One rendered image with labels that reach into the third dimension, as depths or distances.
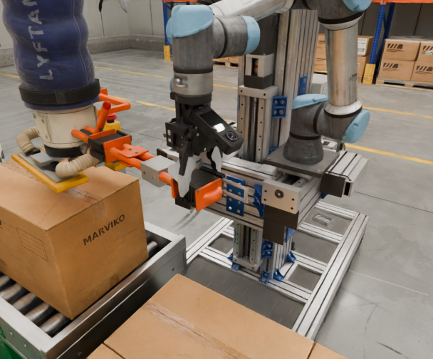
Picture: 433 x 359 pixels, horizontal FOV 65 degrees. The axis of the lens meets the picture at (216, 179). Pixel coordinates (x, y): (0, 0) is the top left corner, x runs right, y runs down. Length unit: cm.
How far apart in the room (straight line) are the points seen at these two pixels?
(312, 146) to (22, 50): 94
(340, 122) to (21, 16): 94
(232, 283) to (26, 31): 147
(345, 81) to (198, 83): 56
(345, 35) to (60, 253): 107
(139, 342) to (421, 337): 150
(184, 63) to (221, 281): 147
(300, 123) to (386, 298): 141
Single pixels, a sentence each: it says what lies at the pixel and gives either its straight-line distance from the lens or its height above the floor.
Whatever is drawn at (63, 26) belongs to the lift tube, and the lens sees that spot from 107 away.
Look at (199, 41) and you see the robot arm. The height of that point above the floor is 150.
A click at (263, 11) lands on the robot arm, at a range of 95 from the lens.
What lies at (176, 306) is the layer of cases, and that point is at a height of 54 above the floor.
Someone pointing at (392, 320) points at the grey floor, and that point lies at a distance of 226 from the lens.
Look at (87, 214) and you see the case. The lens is 124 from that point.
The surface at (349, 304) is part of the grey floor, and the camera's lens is 225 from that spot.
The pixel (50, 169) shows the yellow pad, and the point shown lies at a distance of 117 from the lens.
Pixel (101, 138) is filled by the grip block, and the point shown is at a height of 122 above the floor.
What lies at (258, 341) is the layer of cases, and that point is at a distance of 129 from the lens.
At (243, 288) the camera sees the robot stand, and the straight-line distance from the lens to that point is 191.
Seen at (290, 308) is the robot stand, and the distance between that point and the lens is 185.
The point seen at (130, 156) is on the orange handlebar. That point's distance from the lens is 89.
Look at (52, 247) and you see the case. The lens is 121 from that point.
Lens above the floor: 157
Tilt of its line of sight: 28 degrees down
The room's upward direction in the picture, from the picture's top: straight up
